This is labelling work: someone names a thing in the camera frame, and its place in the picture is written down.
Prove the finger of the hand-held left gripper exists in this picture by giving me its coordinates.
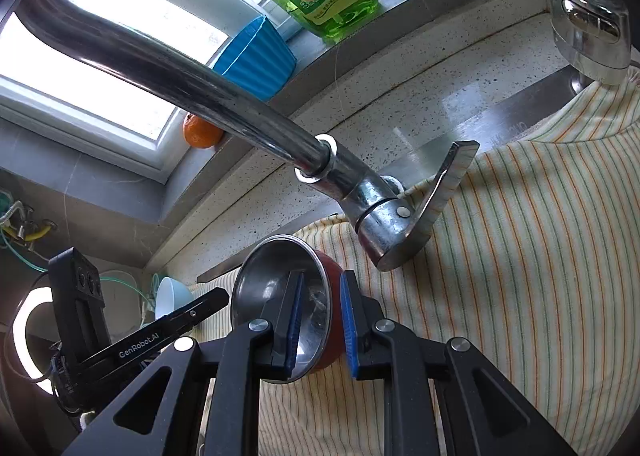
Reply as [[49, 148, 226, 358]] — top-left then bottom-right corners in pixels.
[[162, 287, 232, 337]]

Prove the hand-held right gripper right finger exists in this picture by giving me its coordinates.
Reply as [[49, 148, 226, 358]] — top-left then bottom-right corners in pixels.
[[340, 270, 576, 456]]

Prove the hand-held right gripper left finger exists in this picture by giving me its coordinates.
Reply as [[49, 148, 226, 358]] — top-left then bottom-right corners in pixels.
[[60, 270, 307, 456]]

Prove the pale blue bowl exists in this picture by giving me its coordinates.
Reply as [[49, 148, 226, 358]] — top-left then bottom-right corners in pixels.
[[154, 276, 194, 333]]

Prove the red steel bowl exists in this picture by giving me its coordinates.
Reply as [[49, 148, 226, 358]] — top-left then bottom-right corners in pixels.
[[231, 234, 346, 383]]

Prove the yellow striped cloth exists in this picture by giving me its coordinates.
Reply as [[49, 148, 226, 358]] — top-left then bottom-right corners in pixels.
[[190, 63, 640, 456]]

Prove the orange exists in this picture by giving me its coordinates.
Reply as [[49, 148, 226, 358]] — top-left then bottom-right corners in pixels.
[[183, 112, 225, 149]]

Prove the chrome faucet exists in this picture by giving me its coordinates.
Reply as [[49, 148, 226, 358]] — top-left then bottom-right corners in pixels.
[[15, 0, 481, 273]]

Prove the blue ribbed cup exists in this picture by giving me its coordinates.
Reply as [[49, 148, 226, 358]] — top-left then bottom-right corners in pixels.
[[212, 15, 297, 102]]

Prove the window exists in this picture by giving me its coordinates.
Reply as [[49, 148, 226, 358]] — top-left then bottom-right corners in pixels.
[[0, 0, 536, 182]]

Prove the chrome faucet sprayer attachment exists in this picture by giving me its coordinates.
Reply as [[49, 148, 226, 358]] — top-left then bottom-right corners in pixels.
[[545, 0, 632, 86]]

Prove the ring light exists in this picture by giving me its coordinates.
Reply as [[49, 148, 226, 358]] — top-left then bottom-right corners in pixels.
[[9, 286, 57, 389]]

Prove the green hose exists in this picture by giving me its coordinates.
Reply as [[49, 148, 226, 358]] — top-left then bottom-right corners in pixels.
[[0, 231, 156, 327]]

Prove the yellow hose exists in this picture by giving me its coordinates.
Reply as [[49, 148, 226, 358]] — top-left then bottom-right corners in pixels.
[[20, 218, 57, 243]]

